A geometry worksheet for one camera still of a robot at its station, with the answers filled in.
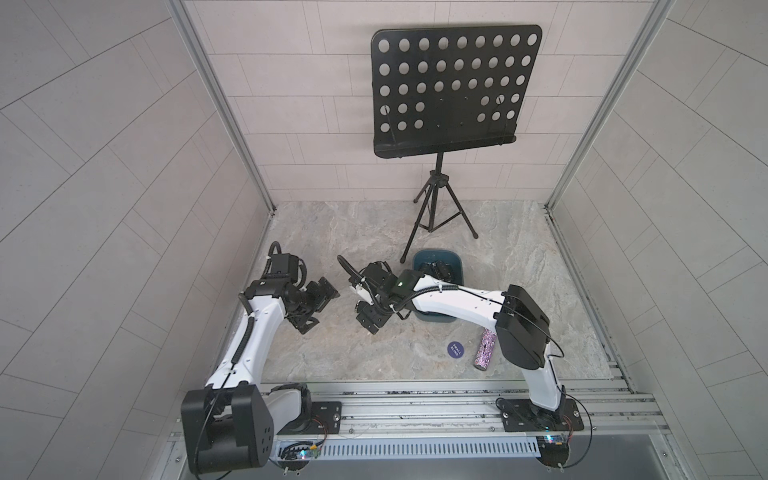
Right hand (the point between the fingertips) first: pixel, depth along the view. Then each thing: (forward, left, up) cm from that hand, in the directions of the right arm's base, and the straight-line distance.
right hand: (372, 314), depth 84 cm
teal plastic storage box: (+19, -26, -1) cm, 32 cm away
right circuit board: (-33, -42, -9) cm, 54 cm away
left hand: (+2, +9, +6) cm, 11 cm away
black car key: (+14, -23, -2) cm, 27 cm away
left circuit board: (-31, +17, -3) cm, 36 cm away
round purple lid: (-9, -23, -6) cm, 25 cm away
